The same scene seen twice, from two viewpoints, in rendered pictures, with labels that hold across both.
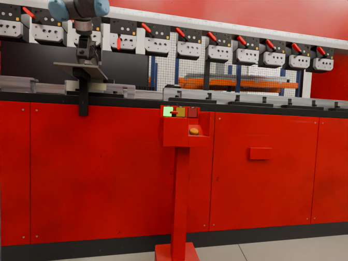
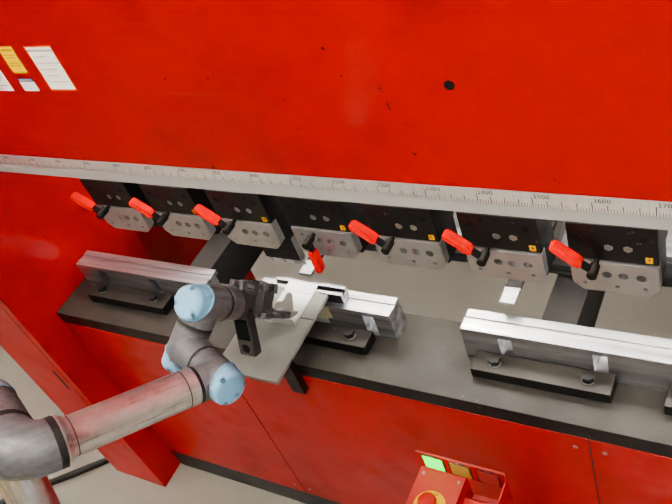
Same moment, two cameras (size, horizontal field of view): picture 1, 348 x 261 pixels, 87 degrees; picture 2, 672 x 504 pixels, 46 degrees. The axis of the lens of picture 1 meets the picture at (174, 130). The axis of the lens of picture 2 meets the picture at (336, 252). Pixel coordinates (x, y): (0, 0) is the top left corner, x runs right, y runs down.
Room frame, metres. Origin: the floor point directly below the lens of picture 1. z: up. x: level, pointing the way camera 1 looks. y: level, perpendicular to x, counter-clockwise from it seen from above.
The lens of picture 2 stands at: (0.30, -0.72, 2.31)
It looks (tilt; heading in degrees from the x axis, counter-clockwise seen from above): 41 degrees down; 52
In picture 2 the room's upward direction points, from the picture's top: 23 degrees counter-clockwise
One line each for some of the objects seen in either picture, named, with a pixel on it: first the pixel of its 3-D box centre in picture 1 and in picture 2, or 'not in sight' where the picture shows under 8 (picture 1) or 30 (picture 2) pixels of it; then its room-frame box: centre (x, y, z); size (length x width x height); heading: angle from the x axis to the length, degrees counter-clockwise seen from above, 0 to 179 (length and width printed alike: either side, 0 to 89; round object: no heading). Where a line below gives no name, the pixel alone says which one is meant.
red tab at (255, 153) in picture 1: (260, 153); not in sight; (1.12, -0.54, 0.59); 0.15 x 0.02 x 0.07; 100
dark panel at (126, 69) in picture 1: (78, 74); not in sight; (1.56, 0.82, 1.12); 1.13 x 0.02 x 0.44; 100
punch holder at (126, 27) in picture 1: (124, 37); (327, 215); (1.12, 0.32, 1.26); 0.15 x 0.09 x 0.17; 100
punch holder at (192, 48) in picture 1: (188, 44); (508, 233); (1.20, -0.07, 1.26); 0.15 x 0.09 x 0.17; 100
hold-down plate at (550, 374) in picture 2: (192, 101); (541, 375); (1.15, -0.11, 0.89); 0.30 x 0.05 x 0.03; 100
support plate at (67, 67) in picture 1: (84, 72); (272, 331); (0.95, 0.47, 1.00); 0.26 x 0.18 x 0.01; 10
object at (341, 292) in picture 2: (96, 80); (310, 289); (1.10, 0.47, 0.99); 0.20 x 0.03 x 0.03; 100
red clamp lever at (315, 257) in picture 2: (118, 41); (315, 253); (1.06, 0.33, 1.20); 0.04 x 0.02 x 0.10; 10
